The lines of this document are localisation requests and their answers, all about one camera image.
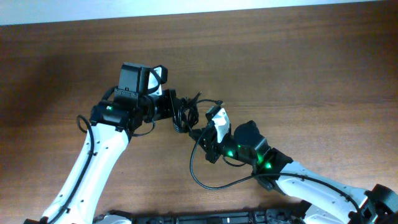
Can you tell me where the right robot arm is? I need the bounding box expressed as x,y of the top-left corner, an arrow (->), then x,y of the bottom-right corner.
189,121 -> 397,223

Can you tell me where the thick black cable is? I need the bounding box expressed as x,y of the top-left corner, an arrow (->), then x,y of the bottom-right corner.
172,91 -> 202,134

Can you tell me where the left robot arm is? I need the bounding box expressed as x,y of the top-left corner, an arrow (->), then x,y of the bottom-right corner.
38,62 -> 173,223

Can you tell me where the thin black usb cable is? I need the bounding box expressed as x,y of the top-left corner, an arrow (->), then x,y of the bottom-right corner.
186,91 -> 224,110

